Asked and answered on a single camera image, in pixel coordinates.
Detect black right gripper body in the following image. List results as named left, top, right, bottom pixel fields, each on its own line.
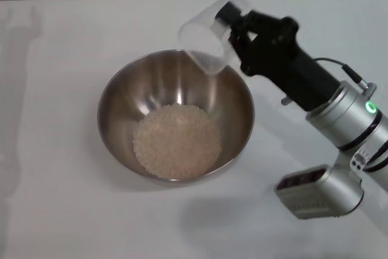
left=247, top=8, right=342, bottom=111

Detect clear plastic measuring cup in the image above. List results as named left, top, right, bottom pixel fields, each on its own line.
left=177, top=0, right=252, bottom=75

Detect white rice grains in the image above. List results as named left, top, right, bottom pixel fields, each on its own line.
left=133, top=104, right=222, bottom=180

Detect stainless steel mixing bowl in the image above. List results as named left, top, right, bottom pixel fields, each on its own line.
left=96, top=49, right=255, bottom=189

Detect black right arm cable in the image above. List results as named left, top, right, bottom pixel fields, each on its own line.
left=314, top=57, right=370, bottom=86

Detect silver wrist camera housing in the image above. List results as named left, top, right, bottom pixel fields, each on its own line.
left=274, top=164, right=364, bottom=220

